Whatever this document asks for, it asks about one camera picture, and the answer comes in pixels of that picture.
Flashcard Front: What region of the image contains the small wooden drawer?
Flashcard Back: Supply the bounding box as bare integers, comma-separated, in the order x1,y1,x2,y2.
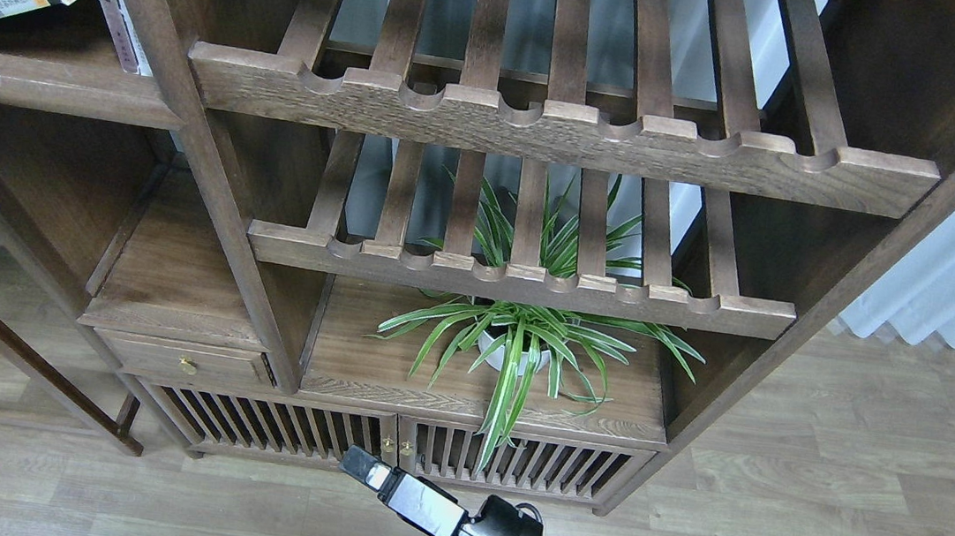
96,328,273,387

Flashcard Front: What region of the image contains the brass drawer knob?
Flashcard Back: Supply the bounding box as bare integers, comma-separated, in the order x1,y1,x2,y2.
178,357,199,375

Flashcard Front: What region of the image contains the white plant pot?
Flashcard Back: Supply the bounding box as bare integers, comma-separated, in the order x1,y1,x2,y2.
474,321,553,378

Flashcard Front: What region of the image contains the thin upright book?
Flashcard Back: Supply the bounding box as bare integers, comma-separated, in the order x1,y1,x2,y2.
97,0,153,77

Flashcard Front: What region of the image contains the left slatted cabinet door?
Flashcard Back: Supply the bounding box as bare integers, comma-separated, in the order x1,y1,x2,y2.
139,376,416,470

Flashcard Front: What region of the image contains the green spider plant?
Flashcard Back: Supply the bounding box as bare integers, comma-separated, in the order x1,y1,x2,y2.
367,179,706,465

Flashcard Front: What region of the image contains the right slatted cabinet door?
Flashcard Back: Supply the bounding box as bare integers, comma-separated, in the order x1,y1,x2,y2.
397,417,653,506

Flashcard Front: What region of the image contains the slatted cabinet door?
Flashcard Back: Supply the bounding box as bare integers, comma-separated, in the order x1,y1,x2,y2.
139,376,416,470
397,417,653,506

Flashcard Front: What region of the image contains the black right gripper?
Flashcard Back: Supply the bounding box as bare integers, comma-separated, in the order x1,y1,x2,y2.
339,446,544,536

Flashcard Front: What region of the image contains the dark wooden bookshelf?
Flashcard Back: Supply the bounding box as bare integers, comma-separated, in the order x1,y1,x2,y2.
0,0,955,515

